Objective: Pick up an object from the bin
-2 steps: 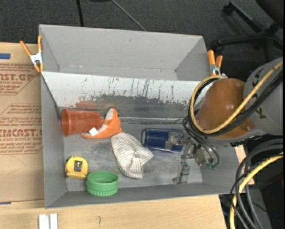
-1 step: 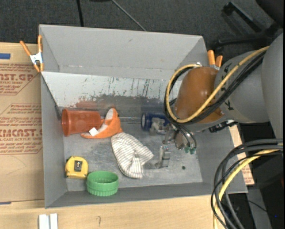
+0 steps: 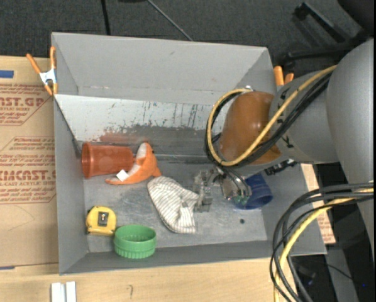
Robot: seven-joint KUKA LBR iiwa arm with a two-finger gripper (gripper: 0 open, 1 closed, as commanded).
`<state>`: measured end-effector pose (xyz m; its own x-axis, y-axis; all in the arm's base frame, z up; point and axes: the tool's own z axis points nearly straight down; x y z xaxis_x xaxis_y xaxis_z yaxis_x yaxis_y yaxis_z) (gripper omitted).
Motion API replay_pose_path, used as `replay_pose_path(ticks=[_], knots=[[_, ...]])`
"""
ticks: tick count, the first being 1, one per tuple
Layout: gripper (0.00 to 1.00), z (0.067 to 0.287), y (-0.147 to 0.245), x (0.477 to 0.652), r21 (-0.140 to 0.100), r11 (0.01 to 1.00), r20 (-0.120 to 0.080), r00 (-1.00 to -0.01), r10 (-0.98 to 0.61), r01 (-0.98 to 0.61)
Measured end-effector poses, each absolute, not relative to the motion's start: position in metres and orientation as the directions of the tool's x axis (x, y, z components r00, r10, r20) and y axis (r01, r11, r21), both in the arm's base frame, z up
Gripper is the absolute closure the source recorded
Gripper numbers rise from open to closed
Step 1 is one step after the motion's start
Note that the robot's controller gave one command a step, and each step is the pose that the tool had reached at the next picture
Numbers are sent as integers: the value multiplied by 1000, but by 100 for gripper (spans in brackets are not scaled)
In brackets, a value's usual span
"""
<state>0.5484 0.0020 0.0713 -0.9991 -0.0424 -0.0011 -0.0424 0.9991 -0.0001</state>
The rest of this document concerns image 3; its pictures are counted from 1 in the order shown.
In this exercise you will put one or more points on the blue plastic cup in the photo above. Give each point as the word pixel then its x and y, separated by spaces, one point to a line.
pixel 259 191

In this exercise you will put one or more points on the grey metal bin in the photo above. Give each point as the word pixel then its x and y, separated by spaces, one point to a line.
pixel 137 64

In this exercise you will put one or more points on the brown cardboard board, red print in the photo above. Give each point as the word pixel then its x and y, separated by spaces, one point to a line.
pixel 24 219

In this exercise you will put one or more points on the white striped cloth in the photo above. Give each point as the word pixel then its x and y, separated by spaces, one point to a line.
pixel 175 204

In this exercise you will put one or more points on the orange plastic cup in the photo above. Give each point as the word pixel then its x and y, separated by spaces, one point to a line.
pixel 106 160

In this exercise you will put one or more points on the orange and white plush toy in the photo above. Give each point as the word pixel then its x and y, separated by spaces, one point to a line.
pixel 145 165

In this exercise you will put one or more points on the black cylinder on white bracket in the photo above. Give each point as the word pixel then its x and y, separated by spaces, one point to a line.
pixel 279 167

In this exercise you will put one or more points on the yellow tape measure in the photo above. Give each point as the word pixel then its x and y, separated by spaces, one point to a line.
pixel 95 220

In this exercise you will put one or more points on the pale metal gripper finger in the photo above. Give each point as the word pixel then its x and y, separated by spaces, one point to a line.
pixel 201 178
pixel 204 201

